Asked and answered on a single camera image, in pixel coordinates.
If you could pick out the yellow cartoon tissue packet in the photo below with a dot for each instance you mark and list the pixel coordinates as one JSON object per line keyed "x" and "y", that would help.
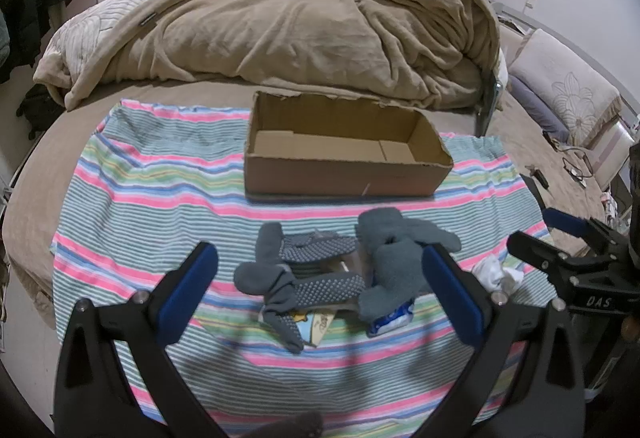
{"x": 312, "y": 328}

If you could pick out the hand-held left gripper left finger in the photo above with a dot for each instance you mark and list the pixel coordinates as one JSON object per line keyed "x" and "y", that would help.
{"x": 192, "y": 283}

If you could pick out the grey fluffy sock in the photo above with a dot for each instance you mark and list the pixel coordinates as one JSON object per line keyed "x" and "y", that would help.
{"x": 395, "y": 283}
{"x": 400, "y": 228}

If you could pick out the beige fleece blanket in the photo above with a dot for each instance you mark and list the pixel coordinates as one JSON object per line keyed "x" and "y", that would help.
{"x": 300, "y": 32}

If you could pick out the blue tissue packet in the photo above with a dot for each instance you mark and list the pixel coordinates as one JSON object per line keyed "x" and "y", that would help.
{"x": 390, "y": 318}

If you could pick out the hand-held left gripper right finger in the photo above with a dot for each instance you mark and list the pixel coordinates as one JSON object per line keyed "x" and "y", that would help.
{"x": 452, "y": 293}

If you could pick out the bed with brown sheet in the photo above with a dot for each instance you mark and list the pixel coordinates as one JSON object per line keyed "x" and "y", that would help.
{"x": 200, "y": 92}

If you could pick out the grey dotted sock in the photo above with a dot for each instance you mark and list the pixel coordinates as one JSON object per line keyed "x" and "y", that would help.
{"x": 315, "y": 248}
{"x": 320, "y": 290}
{"x": 285, "y": 328}

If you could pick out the white sock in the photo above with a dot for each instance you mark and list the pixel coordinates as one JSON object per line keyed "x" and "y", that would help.
{"x": 492, "y": 275}

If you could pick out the grey pillow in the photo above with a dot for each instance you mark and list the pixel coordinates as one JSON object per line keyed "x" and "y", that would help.
{"x": 537, "y": 110}

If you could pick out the black garment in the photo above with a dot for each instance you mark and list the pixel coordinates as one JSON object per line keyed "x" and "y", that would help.
{"x": 40, "y": 110}

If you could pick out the cardboard box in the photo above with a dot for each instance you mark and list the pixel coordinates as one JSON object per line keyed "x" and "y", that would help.
{"x": 345, "y": 178}

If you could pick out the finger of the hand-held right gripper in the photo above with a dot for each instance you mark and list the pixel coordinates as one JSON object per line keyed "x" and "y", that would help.
{"x": 535, "y": 248}
{"x": 565, "y": 222}

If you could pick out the beige floral pillow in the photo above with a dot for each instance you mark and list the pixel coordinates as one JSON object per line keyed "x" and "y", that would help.
{"x": 570, "y": 87}

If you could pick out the striped cloth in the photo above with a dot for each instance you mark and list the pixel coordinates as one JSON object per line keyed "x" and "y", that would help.
{"x": 165, "y": 198}

